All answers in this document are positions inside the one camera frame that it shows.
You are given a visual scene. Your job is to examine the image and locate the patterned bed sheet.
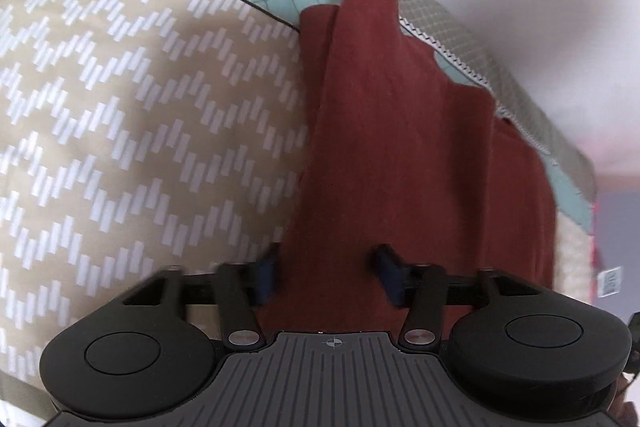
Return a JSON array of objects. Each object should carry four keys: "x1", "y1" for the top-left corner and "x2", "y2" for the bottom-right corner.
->
[{"x1": 0, "y1": 0, "x2": 601, "y2": 423}]

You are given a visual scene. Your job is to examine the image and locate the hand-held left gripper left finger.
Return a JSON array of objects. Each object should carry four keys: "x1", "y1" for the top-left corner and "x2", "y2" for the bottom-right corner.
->
[{"x1": 120, "y1": 243, "x2": 282, "y2": 351}]

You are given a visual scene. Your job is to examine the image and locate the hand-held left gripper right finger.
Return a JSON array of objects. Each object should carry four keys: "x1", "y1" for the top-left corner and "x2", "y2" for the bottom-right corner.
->
[{"x1": 372, "y1": 244, "x2": 551, "y2": 352}]

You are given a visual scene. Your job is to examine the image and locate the white sheet tag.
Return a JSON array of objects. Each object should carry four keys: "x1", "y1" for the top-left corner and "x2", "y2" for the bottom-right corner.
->
[{"x1": 597, "y1": 267, "x2": 623, "y2": 298}]

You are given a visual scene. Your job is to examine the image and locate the maroon long-sleeved sweater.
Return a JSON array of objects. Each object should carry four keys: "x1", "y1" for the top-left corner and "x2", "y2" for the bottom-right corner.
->
[{"x1": 260, "y1": 0, "x2": 558, "y2": 335}]

